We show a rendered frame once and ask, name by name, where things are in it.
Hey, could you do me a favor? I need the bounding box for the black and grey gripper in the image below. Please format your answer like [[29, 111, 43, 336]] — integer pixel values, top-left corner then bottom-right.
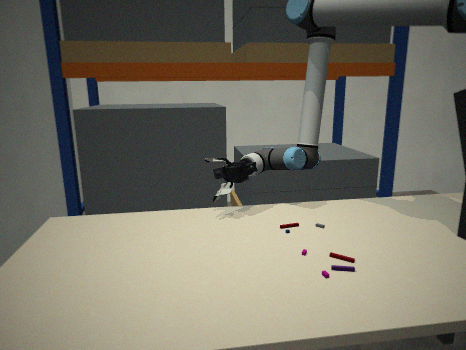
[[205, 158, 257, 202]]

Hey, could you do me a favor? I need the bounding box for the purple rod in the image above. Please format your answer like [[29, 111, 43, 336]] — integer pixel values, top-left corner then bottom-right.
[[331, 265, 355, 272]]

